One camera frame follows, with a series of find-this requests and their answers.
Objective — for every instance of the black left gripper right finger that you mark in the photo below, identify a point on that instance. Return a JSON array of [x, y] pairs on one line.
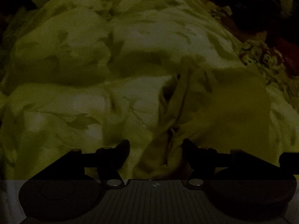
[[197, 163]]

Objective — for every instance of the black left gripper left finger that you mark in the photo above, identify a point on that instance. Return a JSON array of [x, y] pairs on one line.
[[110, 161]]

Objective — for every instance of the plain beige small garment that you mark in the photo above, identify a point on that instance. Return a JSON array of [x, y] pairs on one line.
[[221, 108]]

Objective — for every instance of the white leaf-print duvet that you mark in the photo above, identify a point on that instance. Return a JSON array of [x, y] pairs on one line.
[[89, 73]]

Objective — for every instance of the monkey-print yellow blanket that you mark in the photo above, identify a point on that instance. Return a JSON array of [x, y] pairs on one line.
[[254, 49]]

